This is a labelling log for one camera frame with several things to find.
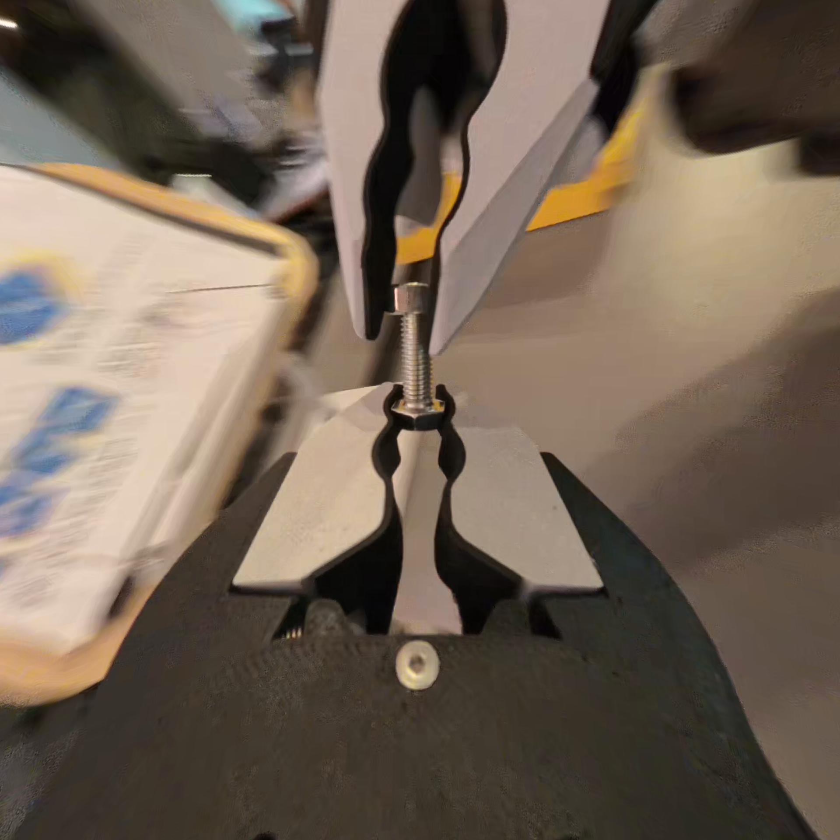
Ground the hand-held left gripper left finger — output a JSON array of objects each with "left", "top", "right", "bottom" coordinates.
[{"left": 231, "top": 382, "right": 403, "bottom": 635}]

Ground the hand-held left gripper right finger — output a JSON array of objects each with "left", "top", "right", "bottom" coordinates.
[{"left": 433, "top": 385, "right": 605, "bottom": 635}]

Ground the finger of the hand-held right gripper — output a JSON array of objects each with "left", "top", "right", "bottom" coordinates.
[
  {"left": 427, "top": 0, "right": 614, "bottom": 355},
  {"left": 316, "top": 0, "right": 424, "bottom": 342}
]

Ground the yellow plastic bin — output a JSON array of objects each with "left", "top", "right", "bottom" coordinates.
[{"left": 392, "top": 62, "right": 657, "bottom": 265}]

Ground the steel hex nut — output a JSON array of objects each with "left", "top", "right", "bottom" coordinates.
[{"left": 390, "top": 394, "right": 455, "bottom": 432}]

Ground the steel hex bolt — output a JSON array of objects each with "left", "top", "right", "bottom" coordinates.
[{"left": 392, "top": 281, "right": 437, "bottom": 408}]

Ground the wooden document stand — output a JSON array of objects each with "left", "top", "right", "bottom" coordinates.
[{"left": 0, "top": 161, "right": 320, "bottom": 708}]

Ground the printed instruction sheet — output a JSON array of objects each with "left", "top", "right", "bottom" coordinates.
[{"left": 0, "top": 167, "right": 290, "bottom": 651}]

